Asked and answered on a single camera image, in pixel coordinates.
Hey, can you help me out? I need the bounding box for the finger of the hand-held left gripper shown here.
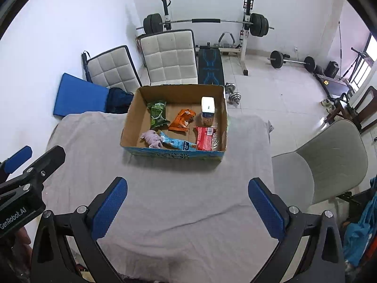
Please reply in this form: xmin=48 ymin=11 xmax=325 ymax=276
xmin=0 ymin=145 xmax=33 ymax=174
xmin=0 ymin=145 xmax=66 ymax=196

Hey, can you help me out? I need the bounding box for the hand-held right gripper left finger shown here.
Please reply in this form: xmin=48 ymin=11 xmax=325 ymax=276
xmin=30 ymin=177 xmax=128 ymax=283

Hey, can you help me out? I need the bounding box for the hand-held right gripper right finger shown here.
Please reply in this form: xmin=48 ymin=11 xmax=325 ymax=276
xmin=248 ymin=178 xmax=345 ymax=283

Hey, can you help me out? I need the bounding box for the red snack packet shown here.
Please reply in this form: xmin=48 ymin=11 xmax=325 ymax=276
xmin=194 ymin=126 xmax=218 ymax=151

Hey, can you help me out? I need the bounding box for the light blue packet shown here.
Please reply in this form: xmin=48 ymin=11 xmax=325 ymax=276
xmin=159 ymin=130 xmax=198 ymax=151

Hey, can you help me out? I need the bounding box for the cardboard box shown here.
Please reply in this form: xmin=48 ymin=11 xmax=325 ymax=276
xmin=120 ymin=84 xmax=229 ymax=164

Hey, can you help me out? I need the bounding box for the green snack packet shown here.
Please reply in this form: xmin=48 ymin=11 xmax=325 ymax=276
xmin=147 ymin=100 xmax=171 ymax=129

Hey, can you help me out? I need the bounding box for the orange snack packet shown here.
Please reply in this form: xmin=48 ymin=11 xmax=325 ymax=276
xmin=168 ymin=109 xmax=196 ymax=132

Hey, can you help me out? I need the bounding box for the white tissue pack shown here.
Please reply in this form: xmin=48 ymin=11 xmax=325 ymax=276
xmin=200 ymin=96 xmax=215 ymax=127

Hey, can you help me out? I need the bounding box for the grey tablecloth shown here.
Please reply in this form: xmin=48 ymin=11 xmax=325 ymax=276
xmin=43 ymin=112 xmax=276 ymax=280

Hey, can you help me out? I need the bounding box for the blue foam mat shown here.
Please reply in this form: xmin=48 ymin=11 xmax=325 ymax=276
xmin=53 ymin=73 xmax=111 ymax=120

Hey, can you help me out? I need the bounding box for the grey shell chair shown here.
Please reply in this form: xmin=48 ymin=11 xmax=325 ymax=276
xmin=271 ymin=119 xmax=369 ymax=210

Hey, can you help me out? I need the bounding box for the dark blue bag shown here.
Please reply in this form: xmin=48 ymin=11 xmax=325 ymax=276
xmin=107 ymin=87 xmax=134 ymax=114

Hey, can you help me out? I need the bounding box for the blue cloth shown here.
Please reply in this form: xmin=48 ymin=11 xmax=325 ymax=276
xmin=343 ymin=177 xmax=377 ymax=267

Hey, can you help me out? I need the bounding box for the white quilted chair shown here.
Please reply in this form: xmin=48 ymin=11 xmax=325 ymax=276
xmin=87 ymin=45 xmax=143 ymax=93
xmin=139 ymin=29 xmax=198 ymax=87

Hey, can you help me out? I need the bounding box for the black curved chair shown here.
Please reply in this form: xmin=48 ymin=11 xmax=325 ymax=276
xmin=325 ymin=92 xmax=360 ymax=124

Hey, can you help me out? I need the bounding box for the brown wooden chair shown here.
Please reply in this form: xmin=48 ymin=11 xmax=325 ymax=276
xmin=352 ymin=85 xmax=377 ymax=133

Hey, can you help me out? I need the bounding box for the short barbell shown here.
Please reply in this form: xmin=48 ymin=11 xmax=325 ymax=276
xmin=267 ymin=50 xmax=316 ymax=73

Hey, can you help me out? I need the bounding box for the black weight bench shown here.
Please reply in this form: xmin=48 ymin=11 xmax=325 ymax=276
xmin=197 ymin=45 xmax=226 ymax=85

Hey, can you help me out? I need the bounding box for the black speaker box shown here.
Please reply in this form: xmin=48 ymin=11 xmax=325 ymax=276
xmin=325 ymin=61 xmax=340 ymax=79

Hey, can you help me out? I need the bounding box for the white barbell rack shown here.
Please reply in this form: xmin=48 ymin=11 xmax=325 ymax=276
xmin=160 ymin=0 xmax=255 ymax=76

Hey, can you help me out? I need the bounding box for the black folding stand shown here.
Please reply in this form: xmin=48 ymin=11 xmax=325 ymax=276
xmin=339 ymin=47 xmax=376 ymax=84

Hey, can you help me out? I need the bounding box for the window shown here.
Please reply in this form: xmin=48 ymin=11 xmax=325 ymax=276
xmin=364 ymin=32 xmax=377 ymax=65

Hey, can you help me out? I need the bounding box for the long barbell with black plates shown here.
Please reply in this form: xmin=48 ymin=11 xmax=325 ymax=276
xmin=136 ymin=12 xmax=275 ymax=38

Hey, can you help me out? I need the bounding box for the grey handle bar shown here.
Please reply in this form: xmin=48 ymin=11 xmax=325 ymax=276
xmin=218 ymin=32 xmax=236 ymax=49

